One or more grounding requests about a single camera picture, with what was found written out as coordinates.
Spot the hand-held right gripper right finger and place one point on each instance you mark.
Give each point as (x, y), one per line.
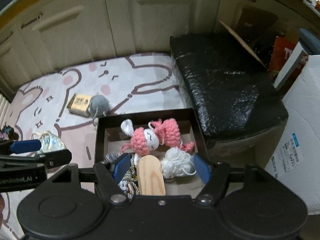
(202, 168)

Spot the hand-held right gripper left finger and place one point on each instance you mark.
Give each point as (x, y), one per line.
(122, 167)

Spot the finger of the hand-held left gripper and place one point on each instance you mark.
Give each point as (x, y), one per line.
(26, 146)
(57, 158)

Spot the dark purple crochet scrunchie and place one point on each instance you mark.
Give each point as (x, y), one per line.
(8, 133)

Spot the white yarn ball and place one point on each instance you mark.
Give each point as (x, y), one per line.
(177, 163)

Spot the oval wooden box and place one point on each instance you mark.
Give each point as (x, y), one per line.
(151, 177)

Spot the black cardboard box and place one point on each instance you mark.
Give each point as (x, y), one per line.
(100, 135)

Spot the pink crochet octopus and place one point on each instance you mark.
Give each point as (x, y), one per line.
(170, 130)

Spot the small gold box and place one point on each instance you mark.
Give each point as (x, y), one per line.
(78, 105)

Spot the grey crochet mouse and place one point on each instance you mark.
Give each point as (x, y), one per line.
(99, 105)

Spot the white ribbed suitcase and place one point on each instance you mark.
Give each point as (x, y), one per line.
(4, 102)

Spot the bear print blanket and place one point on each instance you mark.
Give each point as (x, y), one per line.
(75, 85)

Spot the cream cabinet door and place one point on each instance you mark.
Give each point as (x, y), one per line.
(160, 17)
(62, 37)
(7, 62)
(265, 7)

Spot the black plastic wrapped cushion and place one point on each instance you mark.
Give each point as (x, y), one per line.
(225, 85)

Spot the white bubble wrap package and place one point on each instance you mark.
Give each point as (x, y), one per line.
(300, 120)

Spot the brown cardboard flap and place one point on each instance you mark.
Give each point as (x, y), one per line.
(242, 42)

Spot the white flat box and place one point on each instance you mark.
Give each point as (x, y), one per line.
(291, 67)

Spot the red box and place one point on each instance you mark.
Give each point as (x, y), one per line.
(282, 52)

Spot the blue grey round lid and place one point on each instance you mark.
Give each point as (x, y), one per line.
(310, 41)

